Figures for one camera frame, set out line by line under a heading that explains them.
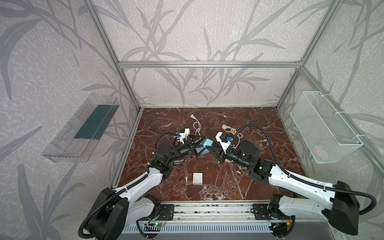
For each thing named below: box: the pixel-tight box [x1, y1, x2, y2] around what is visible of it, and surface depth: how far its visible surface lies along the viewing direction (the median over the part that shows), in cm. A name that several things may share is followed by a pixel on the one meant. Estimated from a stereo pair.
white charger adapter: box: [192, 172, 203, 185], surface depth 84 cm
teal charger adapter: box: [203, 138, 214, 148], surface depth 70 cm
